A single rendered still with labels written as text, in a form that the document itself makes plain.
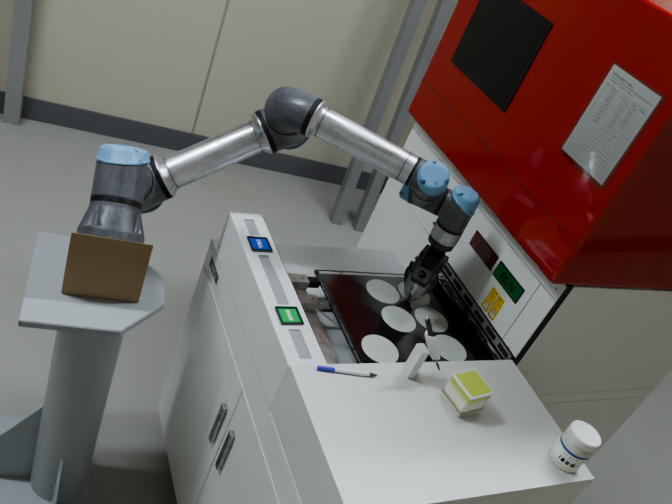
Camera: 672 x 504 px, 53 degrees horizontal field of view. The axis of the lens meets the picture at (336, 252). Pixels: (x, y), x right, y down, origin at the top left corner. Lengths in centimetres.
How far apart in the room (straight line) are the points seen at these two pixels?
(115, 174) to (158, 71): 223
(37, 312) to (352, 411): 72
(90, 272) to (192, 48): 229
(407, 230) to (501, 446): 87
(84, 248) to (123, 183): 17
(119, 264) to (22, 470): 90
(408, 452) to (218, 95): 280
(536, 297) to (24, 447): 149
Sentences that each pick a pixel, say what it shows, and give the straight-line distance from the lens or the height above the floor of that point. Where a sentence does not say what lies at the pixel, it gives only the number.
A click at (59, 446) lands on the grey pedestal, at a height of 28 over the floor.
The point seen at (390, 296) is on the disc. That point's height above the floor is 90.
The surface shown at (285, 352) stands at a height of 96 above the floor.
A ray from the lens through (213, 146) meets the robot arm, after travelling 174.
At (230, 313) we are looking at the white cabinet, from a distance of 178.
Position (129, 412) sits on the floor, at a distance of 252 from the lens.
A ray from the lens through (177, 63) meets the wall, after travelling 379.
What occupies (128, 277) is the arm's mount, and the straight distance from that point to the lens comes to 163.
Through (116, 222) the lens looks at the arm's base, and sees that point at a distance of 158.
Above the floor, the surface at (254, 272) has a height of 96.
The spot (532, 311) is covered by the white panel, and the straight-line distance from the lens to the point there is 175.
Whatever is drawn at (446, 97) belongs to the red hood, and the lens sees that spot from 202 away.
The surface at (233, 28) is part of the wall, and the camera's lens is 373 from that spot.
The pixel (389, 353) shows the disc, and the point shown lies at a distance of 169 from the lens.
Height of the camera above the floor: 194
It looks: 33 degrees down
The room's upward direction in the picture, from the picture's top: 24 degrees clockwise
